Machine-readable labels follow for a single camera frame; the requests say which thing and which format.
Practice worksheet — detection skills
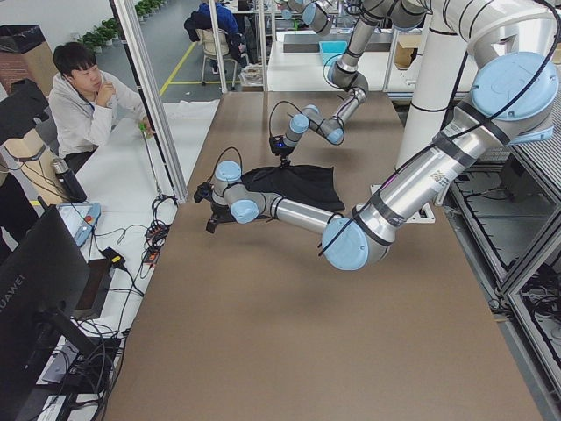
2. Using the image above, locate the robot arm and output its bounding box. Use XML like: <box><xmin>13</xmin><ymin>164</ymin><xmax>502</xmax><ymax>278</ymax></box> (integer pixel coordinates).
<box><xmin>271</xmin><ymin>0</ymin><xmax>427</xmax><ymax>161</ymax></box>
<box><xmin>210</xmin><ymin>52</ymin><xmax>559</xmax><ymax>270</ymax></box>

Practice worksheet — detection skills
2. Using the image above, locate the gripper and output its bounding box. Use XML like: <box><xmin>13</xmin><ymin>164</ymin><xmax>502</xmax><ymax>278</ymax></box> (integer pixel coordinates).
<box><xmin>279</xmin><ymin>151</ymin><xmax>292</xmax><ymax>164</ymax></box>
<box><xmin>206</xmin><ymin>202</ymin><xmax>231</xmax><ymax>232</ymax></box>

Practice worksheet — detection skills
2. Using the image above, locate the black Huawei monitor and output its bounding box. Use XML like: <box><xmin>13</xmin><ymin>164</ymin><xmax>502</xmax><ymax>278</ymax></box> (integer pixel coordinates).
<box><xmin>1</xmin><ymin>205</ymin><xmax>100</xmax><ymax>420</ymax></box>

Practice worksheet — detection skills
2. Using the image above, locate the aluminium frame post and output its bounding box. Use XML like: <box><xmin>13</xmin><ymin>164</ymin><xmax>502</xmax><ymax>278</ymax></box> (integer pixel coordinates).
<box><xmin>110</xmin><ymin>0</ymin><xmax>188</xmax><ymax>203</ymax></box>

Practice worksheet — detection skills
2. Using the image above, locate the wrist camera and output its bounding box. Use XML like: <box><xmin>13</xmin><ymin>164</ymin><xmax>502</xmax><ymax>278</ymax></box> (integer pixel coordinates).
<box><xmin>193</xmin><ymin>182</ymin><xmax>213</xmax><ymax>203</ymax></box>
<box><xmin>269</xmin><ymin>135</ymin><xmax>287</xmax><ymax>156</ymax></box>

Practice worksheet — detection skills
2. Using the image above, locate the cardboard box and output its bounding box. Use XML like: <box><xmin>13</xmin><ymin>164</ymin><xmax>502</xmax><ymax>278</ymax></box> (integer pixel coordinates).
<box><xmin>394</xmin><ymin>34</ymin><xmax>422</xmax><ymax>70</ymax></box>

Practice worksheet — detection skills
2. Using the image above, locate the seated man in hoodie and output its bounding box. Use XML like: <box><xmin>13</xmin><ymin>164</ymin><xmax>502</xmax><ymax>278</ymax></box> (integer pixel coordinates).
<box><xmin>48</xmin><ymin>42</ymin><xmax>153</xmax><ymax>172</ymax></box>

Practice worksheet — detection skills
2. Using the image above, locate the orange USB hub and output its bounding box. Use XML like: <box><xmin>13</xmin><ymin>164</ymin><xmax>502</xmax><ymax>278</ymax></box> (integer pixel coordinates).
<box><xmin>142</xmin><ymin>220</ymin><xmax>170</xmax><ymax>268</ymax></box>

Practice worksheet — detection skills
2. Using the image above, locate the blue plastic bin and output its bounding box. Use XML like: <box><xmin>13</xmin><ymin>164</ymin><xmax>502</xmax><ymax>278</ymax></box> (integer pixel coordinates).
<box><xmin>318</xmin><ymin>40</ymin><xmax>347</xmax><ymax>65</ymax></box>

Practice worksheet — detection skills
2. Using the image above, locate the blue teach pendant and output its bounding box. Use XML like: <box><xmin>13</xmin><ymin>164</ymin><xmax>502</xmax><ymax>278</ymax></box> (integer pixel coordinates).
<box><xmin>56</xmin><ymin>202</ymin><xmax>101</xmax><ymax>246</ymax></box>

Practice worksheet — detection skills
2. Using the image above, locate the black water bottle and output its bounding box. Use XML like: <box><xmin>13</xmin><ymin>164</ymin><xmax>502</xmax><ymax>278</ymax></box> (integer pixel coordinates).
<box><xmin>52</xmin><ymin>157</ymin><xmax>87</xmax><ymax>203</ymax></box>

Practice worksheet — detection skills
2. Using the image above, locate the reacher grabber stick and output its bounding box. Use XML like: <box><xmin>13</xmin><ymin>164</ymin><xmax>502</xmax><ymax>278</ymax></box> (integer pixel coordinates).
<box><xmin>138</xmin><ymin>123</ymin><xmax>163</xmax><ymax>198</ymax></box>

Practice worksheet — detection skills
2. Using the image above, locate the black graphic t-shirt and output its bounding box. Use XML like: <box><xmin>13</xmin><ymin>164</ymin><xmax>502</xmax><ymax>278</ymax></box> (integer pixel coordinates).
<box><xmin>241</xmin><ymin>165</ymin><xmax>345</xmax><ymax>211</ymax></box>

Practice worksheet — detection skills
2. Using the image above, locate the black power adapter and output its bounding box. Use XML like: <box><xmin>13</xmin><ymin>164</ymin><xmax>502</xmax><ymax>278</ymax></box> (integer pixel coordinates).
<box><xmin>100</xmin><ymin>247</ymin><xmax>126</xmax><ymax>270</ymax></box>

